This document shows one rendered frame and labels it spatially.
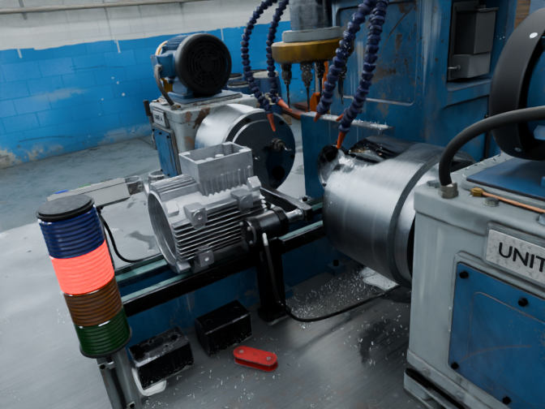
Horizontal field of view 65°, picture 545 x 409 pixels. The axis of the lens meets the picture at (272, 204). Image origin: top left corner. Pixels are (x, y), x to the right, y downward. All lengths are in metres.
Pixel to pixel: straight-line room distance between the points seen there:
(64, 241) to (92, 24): 5.95
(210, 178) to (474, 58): 0.68
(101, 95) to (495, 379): 6.11
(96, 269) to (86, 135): 5.93
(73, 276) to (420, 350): 0.50
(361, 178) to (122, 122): 5.90
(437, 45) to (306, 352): 0.68
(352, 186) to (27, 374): 0.71
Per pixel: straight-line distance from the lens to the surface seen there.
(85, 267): 0.52
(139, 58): 6.54
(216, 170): 0.85
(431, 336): 0.70
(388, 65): 1.10
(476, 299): 0.59
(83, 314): 0.55
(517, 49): 0.57
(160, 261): 0.98
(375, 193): 0.71
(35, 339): 1.09
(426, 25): 1.02
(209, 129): 1.23
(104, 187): 1.05
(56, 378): 0.96
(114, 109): 6.47
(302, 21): 0.96
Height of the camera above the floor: 1.38
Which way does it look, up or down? 23 degrees down
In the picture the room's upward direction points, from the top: 6 degrees counter-clockwise
